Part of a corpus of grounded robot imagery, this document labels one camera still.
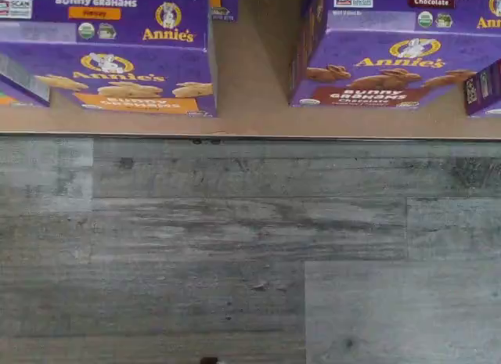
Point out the purple Annie's box orange patch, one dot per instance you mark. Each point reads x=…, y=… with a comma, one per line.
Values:
x=229, y=4
x=117, y=27

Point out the brown particle shelf board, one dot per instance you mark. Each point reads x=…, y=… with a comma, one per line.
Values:
x=254, y=66

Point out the purple Annie's box green patch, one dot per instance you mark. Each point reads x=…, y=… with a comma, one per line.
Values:
x=19, y=86

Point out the purple Annie's box brown patch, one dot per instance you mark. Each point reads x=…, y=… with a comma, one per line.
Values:
x=391, y=47

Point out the purple Annie's box teal patch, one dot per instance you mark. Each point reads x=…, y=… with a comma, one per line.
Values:
x=485, y=90

